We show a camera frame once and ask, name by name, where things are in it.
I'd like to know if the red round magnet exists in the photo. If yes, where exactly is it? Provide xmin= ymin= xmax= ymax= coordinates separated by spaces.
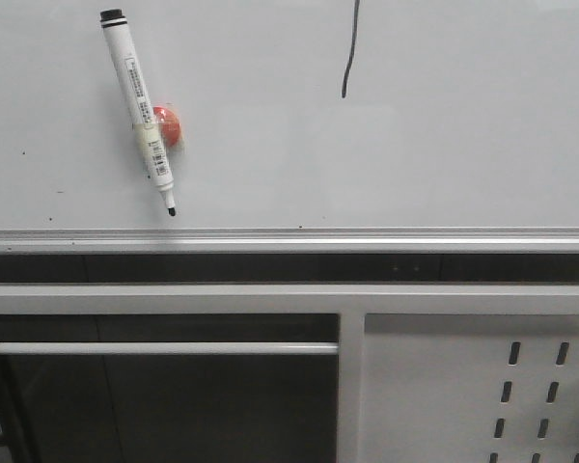
xmin=153 ymin=106 xmax=181 ymax=148

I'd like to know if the white marker black tip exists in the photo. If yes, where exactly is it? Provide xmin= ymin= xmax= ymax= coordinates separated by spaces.
xmin=99 ymin=9 xmax=177 ymax=217

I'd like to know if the white horizontal rod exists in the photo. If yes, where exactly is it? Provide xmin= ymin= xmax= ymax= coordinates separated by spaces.
xmin=0 ymin=342 xmax=339 ymax=356

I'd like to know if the grey whiteboard stand frame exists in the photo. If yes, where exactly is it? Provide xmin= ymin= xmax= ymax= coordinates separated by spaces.
xmin=0 ymin=285 xmax=579 ymax=462

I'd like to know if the large whiteboard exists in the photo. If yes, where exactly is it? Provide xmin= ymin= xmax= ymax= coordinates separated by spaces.
xmin=0 ymin=1 xmax=579 ymax=254

